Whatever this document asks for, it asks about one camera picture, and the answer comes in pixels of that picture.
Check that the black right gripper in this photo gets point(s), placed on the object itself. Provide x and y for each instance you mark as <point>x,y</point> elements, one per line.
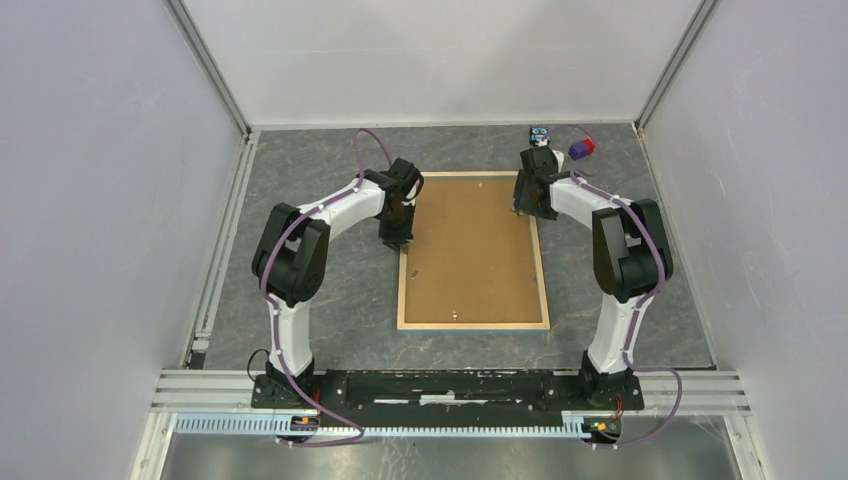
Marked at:
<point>520,202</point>

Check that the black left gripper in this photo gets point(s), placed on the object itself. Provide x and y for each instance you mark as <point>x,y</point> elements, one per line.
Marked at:
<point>395,238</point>

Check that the brown cardboard backing board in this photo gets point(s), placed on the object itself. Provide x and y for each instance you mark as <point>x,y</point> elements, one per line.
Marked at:
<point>470,258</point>

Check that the wooden picture frame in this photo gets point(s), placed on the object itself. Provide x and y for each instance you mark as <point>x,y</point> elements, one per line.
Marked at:
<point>543,298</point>

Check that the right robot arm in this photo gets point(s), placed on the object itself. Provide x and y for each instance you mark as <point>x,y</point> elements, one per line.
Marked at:
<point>630,256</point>

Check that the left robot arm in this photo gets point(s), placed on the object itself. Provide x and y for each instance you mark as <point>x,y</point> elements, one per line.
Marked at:
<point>291,258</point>

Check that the blue owl toy block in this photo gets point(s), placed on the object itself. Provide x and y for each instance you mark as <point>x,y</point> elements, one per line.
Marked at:
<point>539,136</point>

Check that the purple and red block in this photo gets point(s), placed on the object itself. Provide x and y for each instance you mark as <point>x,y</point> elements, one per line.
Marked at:
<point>581,149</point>

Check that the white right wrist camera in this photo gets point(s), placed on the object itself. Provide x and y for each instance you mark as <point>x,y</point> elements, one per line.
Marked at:
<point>560,159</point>

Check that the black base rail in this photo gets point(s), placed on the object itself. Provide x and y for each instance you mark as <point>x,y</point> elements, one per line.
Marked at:
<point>442,398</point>

